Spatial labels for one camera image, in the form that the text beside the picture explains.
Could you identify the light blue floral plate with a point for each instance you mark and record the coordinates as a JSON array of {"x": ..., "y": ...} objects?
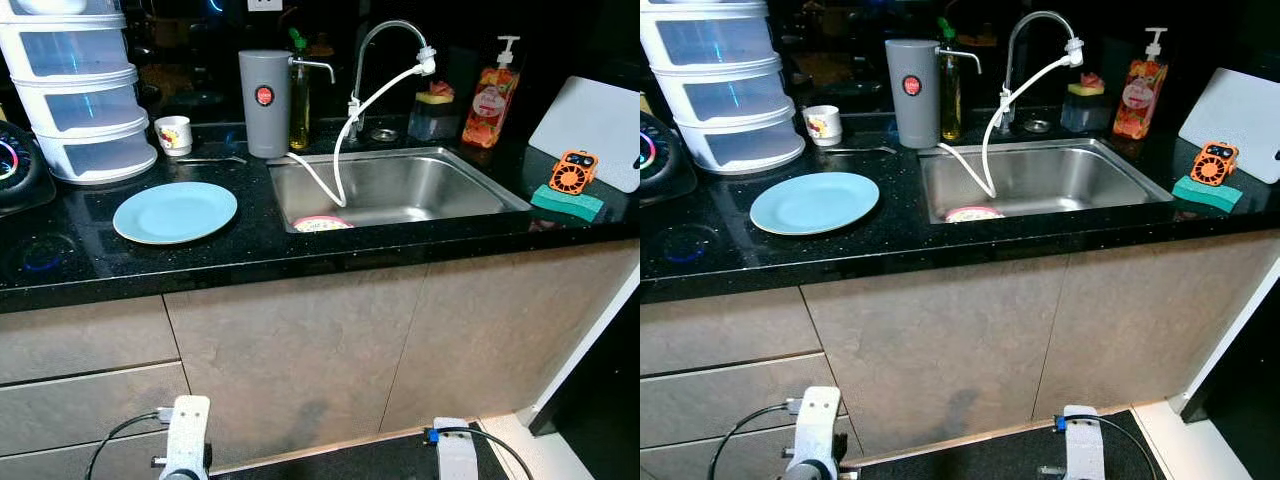
[
  {"x": 814, "y": 204},
  {"x": 175, "y": 213}
]

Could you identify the pink rimmed floral plate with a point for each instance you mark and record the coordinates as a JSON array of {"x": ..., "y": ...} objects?
[
  {"x": 322, "y": 224},
  {"x": 973, "y": 215}
]

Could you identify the green sponge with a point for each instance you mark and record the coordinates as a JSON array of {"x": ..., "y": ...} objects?
[
  {"x": 565, "y": 203},
  {"x": 1205, "y": 194}
]

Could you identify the orange mini fan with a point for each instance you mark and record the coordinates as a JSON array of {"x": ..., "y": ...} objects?
[
  {"x": 570, "y": 177},
  {"x": 1212, "y": 168}
]

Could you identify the white cutting board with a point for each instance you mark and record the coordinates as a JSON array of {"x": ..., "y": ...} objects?
[
  {"x": 1240, "y": 115},
  {"x": 595, "y": 125}
]

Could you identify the beige drawer front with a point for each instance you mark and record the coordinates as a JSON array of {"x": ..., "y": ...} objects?
[
  {"x": 50, "y": 465},
  {"x": 680, "y": 465},
  {"x": 90, "y": 410},
  {"x": 85, "y": 340},
  {"x": 725, "y": 330},
  {"x": 735, "y": 400}
]

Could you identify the white tiered storage container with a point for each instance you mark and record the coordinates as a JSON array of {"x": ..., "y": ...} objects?
[
  {"x": 740, "y": 125},
  {"x": 90, "y": 130}
]

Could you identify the beige cabinet door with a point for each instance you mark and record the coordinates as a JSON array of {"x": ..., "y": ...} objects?
[
  {"x": 940, "y": 350},
  {"x": 300, "y": 360},
  {"x": 1140, "y": 320},
  {"x": 500, "y": 330}
]

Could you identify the orange dish soap bottle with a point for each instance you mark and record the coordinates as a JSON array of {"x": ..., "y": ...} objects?
[
  {"x": 1140, "y": 100},
  {"x": 490, "y": 110}
]

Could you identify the small white printed cup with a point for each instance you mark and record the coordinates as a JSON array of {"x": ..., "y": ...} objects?
[
  {"x": 822, "y": 126},
  {"x": 173, "y": 136}
]

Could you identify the stainless steel sink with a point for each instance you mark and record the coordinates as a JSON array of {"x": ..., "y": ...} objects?
[
  {"x": 1070, "y": 180},
  {"x": 420, "y": 190}
]

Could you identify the silver fork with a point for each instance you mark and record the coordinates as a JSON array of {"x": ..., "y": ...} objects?
[
  {"x": 860, "y": 150},
  {"x": 212, "y": 160}
]

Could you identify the black sponge holder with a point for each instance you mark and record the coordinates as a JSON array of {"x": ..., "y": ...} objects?
[
  {"x": 1085, "y": 113},
  {"x": 432, "y": 122}
]

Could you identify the red scrubber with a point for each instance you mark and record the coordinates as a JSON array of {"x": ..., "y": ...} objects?
[
  {"x": 1095, "y": 80},
  {"x": 444, "y": 89}
]

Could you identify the yellow sponge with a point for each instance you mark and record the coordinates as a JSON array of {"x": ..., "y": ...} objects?
[
  {"x": 1082, "y": 90},
  {"x": 430, "y": 98}
]

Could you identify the round chrome hole cover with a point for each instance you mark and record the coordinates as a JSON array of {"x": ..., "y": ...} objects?
[
  {"x": 384, "y": 134},
  {"x": 1036, "y": 125}
]

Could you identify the white faucet diverter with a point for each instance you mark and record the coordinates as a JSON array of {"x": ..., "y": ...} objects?
[
  {"x": 426, "y": 62},
  {"x": 1076, "y": 53}
]

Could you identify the grey water filter canister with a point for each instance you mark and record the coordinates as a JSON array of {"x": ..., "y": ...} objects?
[
  {"x": 265, "y": 130},
  {"x": 912, "y": 120}
]

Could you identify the chrome sink faucet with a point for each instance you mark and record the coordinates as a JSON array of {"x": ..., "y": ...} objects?
[
  {"x": 357, "y": 75},
  {"x": 1010, "y": 60}
]

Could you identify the yellow oil bottle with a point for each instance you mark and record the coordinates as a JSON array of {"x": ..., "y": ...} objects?
[
  {"x": 301, "y": 115},
  {"x": 951, "y": 105}
]

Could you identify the black floor mat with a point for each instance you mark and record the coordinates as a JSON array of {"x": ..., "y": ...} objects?
[
  {"x": 340, "y": 462},
  {"x": 960, "y": 460}
]

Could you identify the white wall outlet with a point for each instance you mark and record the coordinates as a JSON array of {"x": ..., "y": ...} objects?
[{"x": 265, "y": 4}]

